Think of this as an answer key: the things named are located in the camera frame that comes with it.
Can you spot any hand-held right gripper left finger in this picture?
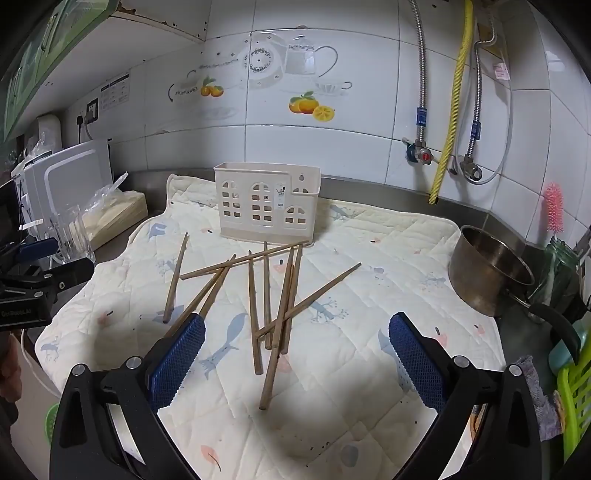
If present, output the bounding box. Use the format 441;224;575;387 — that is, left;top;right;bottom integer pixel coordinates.
50;313;206;480

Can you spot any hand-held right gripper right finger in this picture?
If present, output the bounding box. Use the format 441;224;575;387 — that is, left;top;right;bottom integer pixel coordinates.
389;312;544;480

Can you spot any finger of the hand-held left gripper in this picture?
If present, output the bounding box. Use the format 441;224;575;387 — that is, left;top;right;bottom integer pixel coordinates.
17;237;59;263
27;257;96;291

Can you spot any pile of wooden chopsticks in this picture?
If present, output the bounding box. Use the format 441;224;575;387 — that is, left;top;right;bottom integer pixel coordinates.
163;232;363;411

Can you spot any cream plastic utensil holder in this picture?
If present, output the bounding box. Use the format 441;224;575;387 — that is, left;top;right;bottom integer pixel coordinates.
213;161;321;245

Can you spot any clear glass cup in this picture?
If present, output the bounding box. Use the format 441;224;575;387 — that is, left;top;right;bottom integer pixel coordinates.
48;204;96;265

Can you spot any clear bag of beige sheets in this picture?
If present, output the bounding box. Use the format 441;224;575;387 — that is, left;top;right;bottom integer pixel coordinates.
84;172;149;246

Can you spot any white cutting board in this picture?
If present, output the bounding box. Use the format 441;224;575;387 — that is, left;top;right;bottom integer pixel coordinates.
11;137;114;222

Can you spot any cream quilted printed mat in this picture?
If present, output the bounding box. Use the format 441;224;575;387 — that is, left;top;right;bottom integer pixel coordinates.
34;174;506;480

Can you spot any stainless steel pot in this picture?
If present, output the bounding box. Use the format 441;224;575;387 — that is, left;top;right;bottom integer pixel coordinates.
448;224;581;361

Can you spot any white plastic container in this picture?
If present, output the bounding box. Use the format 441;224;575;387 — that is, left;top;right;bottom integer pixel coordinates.
36;114;64;154

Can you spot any green plastic strainer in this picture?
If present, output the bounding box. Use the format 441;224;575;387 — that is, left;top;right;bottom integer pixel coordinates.
43;403;62;448

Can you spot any grey rag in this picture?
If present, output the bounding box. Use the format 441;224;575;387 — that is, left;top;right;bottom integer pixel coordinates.
516;354;565;440

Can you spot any teal plastic cup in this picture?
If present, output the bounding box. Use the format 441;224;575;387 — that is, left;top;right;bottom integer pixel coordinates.
549;339;574;371

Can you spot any green plastic rack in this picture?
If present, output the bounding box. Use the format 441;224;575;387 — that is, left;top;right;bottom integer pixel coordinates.
556;318;591;449

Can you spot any green tinted glass jar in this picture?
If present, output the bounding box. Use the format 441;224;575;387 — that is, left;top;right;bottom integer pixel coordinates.
537;234;581;317

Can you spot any metal angle valve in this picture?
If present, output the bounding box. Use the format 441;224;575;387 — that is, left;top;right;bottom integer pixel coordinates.
449;154;484;184

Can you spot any pink bottle brush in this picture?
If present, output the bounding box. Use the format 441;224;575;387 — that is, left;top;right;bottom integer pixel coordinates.
542;182;565;237

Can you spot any printed wall label sheet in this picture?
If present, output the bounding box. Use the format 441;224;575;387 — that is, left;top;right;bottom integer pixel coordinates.
100;71;131;112

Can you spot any green wall cabinet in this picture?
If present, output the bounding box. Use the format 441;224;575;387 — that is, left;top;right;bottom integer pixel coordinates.
0;0;118;145

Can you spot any thin clear hose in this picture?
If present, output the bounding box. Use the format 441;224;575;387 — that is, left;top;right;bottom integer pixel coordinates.
455;46;514;186

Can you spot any yellow corrugated gas hose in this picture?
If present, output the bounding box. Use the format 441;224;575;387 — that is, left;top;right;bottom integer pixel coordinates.
428;0;474;206

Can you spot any braided metal hose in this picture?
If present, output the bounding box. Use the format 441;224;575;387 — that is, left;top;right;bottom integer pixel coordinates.
468;18;498;160
408;0;428;145

